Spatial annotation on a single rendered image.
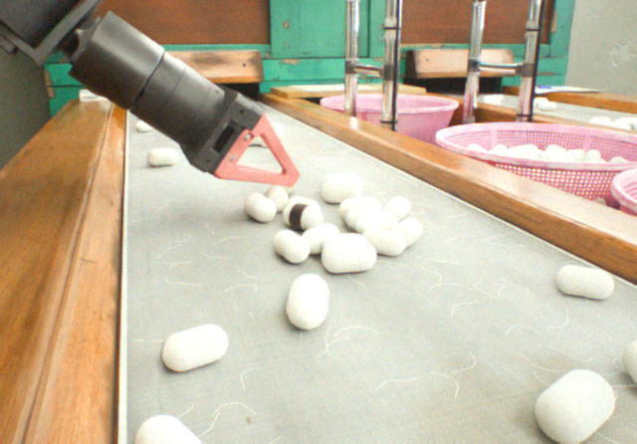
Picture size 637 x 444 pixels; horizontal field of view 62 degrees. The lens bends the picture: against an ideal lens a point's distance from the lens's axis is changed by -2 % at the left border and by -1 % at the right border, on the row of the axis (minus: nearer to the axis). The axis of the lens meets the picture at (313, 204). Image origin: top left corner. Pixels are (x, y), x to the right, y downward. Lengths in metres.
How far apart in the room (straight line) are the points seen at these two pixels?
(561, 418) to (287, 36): 1.17
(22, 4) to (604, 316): 0.41
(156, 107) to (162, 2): 0.86
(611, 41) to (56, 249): 2.88
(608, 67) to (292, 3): 2.05
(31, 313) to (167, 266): 0.12
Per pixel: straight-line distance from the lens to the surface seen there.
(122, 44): 0.42
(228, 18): 1.29
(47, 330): 0.27
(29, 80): 2.09
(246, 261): 0.37
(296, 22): 1.32
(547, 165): 0.58
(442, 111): 1.00
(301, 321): 0.28
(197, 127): 0.43
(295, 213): 0.42
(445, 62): 1.43
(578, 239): 0.41
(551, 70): 1.69
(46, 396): 0.23
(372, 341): 0.28
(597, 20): 2.98
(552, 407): 0.23
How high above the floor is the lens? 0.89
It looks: 17 degrees down
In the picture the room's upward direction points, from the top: straight up
